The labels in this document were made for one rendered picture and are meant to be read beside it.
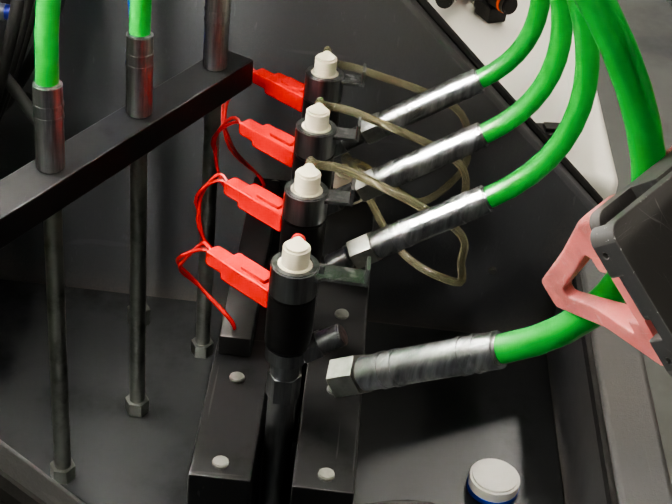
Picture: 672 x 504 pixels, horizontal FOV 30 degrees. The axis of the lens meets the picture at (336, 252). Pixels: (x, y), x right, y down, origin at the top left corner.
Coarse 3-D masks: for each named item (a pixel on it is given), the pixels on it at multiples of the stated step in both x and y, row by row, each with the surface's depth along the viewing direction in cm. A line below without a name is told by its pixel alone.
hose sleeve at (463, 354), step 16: (464, 336) 58; (480, 336) 58; (384, 352) 61; (400, 352) 60; (416, 352) 60; (432, 352) 59; (448, 352) 58; (464, 352) 58; (480, 352) 57; (368, 368) 61; (384, 368) 60; (400, 368) 60; (416, 368) 59; (432, 368) 59; (448, 368) 58; (464, 368) 58; (480, 368) 58; (496, 368) 57; (368, 384) 61; (384, 384) 61; (400, 384) 61
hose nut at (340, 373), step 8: (336, 360) 62; (344, 360) 62; (352, 360) 62; (328, 368) 63; (336, 368) 62; (344, 368) 62; (352, 368) 62; (328, 376) 62; (336, 376) 62; (344, 376) 62; (352, 376) 62; (336, 384) 62; (344, 384) 62; (352, 384) 62; (336, 392) 62; (344, 392) 62; (352, 392) 62; (360, 392) 62; (368, 392) 63
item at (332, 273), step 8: (320, 264) 72; (328, 264) 72; (328, 272) 71; (336, 272) 71; (344, 272) 72; (352, 272) 72; (360, 272) 72; (320, 280) 71; (328, 280) 71; (336, 280) 71; (344, 280) 71; (352, 280) 71; (360, 280) 71
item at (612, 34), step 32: (576, 0) 47; (608, 0) 47; (608, 32) 47; (608, 64) 48; (640, 64) 48; (640, 96) 48; (640, 128) 48; (640, 160) 49; (608, 288) 53; (544, 320) 56; (576, 320) 54; (512, 352) 56; (544, 352) 56
